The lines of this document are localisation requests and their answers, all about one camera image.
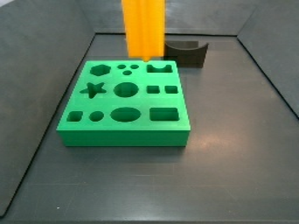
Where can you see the orange star-shaped peg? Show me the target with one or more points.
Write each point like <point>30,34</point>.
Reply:
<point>145,18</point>

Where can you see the green shape-sorter block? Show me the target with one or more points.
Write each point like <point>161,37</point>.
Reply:
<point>127,103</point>

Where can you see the black curved holder block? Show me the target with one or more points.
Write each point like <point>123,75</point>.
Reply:
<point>187,53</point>

